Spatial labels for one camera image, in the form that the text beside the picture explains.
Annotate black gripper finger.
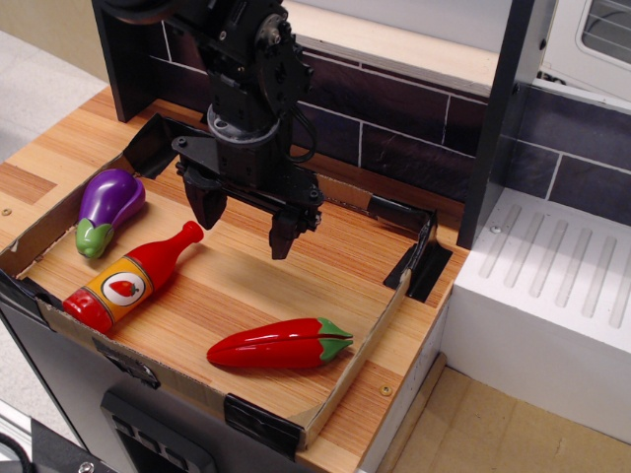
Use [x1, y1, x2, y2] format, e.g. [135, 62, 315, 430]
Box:
[183, 169, 227, 230]
[269, 210, 307, 260]

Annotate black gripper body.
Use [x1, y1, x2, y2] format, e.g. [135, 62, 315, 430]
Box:
[172, 136, 324, 231]

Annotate red hot sauce bottle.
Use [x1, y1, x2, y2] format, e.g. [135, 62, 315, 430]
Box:
[62, 221, 204, 333]

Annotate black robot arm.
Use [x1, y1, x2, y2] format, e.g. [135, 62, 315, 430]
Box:
[94, 1, 324, 260]

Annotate purple toy eggplant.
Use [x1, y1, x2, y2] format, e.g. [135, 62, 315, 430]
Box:
[75, 169, 145, 258]

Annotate red toy chili pepper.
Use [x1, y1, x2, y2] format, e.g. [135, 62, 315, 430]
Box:
[206, 317, 353, 369]

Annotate wooden shelf board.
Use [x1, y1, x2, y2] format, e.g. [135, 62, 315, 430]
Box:
[283, 1, 499, 98]

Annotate black oven control panel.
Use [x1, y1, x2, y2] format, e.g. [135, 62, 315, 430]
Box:
[100, 391, 218, 473]

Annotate white toy sink drainboard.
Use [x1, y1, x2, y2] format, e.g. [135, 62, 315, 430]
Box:
[441, 189, 630, 441]

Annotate white toy appliance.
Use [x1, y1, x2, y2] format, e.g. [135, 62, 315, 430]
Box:
[541, 0, 630, 101]

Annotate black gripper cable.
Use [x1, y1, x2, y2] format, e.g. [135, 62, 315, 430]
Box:
[288, 101, 319, 164]

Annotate black shelf post left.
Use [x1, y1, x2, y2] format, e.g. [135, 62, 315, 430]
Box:
[92, 1, 158, 122]

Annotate black shelf post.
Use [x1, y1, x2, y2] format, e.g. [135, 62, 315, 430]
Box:
[457, 0, 557, 249]
[92, 1, 158, 122]

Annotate black shelf post right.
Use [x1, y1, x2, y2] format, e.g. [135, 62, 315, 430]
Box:
[457, 0, 557, 249]

